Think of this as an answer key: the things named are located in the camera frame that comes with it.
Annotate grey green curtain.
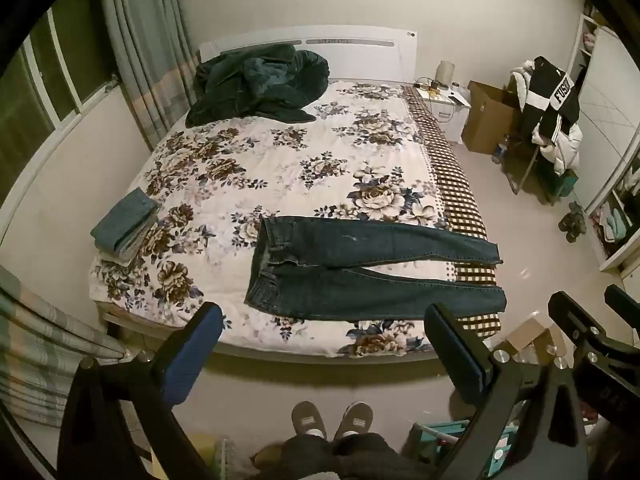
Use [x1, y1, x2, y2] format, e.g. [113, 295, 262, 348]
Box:
[97, 0, 202, 152]

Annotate folded grey clothes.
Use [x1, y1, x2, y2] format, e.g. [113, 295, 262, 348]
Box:
[97, 212, 162, 264]

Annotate pair of dark slippers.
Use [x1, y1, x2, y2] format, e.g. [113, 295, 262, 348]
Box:
[558, 202, 588, 242]

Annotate striped curtain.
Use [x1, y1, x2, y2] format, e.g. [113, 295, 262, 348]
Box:
[0, 265, 127, 432]

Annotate dark green blanket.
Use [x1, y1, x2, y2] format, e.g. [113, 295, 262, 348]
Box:
[186, 44, 330, 129]

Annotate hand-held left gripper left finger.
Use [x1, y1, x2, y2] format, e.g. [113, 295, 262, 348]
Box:
[59, 302, 226, 480]

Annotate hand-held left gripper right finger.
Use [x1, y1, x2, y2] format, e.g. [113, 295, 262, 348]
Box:
[424, 302, 589, 480]

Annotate white wardrobe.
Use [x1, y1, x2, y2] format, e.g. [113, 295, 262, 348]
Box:
[567, 10, 640, 274]

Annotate black and white jacket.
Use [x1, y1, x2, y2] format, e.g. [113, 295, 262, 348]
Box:
[520, 56, 581, 149]

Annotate person's legs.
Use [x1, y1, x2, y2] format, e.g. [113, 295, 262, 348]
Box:
[254, 432, 432, 480]

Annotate blue denim pants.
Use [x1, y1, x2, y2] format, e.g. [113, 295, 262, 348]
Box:
[244, 216, 508, 322]

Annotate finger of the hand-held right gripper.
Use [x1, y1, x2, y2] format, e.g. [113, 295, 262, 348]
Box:
[547, 291, 621, 361]
[604, 285, 640, 322]

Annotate white bed headboard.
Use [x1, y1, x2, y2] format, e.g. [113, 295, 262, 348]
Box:
[199, 30, 419, 84]

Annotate large cardboard box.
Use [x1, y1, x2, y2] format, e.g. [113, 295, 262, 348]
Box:
[460, 80, 522, 155]

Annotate white nightstand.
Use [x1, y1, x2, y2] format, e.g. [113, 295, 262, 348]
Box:
[414, 82, 472, 144]

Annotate grey house slipper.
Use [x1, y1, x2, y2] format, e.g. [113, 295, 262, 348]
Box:
[333, 400, 374, 442]
[291, 400, 329, 444]

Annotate floral quilt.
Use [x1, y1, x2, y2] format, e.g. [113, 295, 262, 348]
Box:
[90, 80, 458, 359]

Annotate small cardboard box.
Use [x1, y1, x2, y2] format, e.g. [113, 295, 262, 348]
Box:
[504, 317, 569, 367]

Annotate window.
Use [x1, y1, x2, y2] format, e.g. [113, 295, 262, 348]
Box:
[0, 0, 122, 192]

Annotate metal chair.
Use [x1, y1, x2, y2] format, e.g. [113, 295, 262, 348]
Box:
[504, 130, 577, 207]

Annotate teal plastic basket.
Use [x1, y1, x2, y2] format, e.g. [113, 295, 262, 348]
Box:
[409, 419, 522, 480]

